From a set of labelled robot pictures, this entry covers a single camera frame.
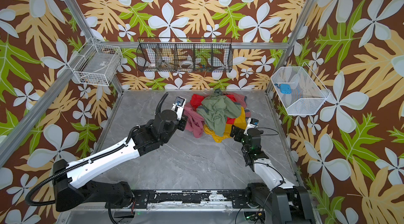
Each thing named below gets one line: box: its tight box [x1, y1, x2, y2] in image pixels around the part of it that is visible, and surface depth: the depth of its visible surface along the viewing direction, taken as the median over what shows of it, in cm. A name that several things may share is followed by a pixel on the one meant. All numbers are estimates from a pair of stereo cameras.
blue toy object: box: [273, 83, 292, 95], surface depth 88 cm
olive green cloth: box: [196, 88, 242, 137], surface depth 89 cm
